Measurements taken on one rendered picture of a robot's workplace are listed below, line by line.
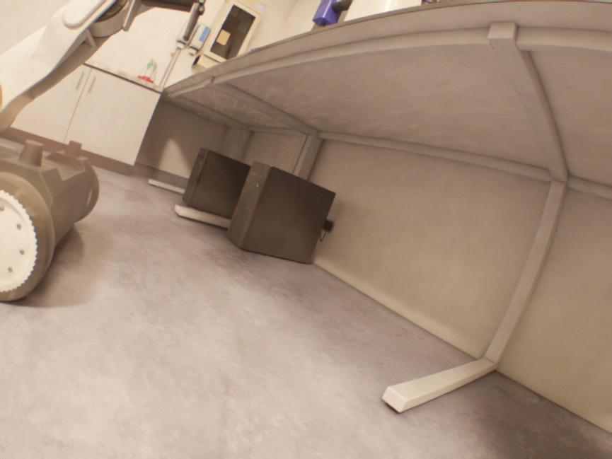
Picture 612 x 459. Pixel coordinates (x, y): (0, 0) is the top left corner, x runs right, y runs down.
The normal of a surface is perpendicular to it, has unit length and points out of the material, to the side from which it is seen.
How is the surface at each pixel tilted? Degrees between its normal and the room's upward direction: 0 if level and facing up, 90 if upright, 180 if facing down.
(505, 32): 90
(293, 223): 90
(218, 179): 90
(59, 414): 0
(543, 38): 90
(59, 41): 114
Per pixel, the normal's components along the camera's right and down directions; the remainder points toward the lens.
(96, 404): 0.36, -0.93
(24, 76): 0.44, 0.25
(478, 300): -0.73, -0.22
